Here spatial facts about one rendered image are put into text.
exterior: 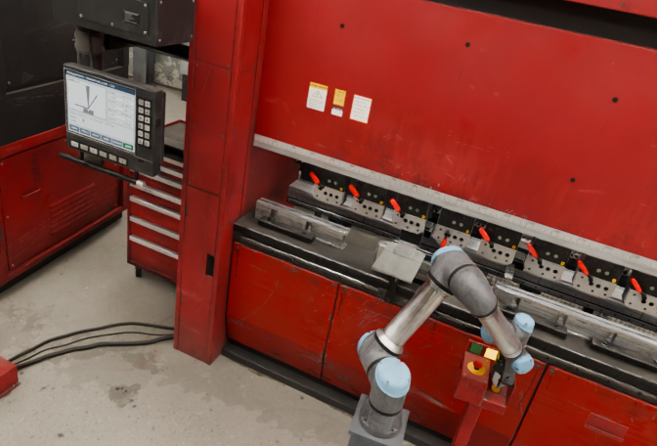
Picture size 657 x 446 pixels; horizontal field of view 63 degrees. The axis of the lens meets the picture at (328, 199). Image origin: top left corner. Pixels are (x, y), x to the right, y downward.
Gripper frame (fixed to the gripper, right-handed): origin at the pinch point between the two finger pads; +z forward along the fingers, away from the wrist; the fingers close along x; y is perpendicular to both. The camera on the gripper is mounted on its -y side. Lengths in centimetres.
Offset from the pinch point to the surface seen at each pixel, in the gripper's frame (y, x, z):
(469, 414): -2.7, 6.1, 17.2
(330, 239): 43, 88, -14
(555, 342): 23.3, -19.3, -12.3
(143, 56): 422, 475, 65
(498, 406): -6.8, -1.7, 3.1
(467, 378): -5.9, 12.5, -4.9
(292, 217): 44, 110, -18
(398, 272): 18, 51, -25
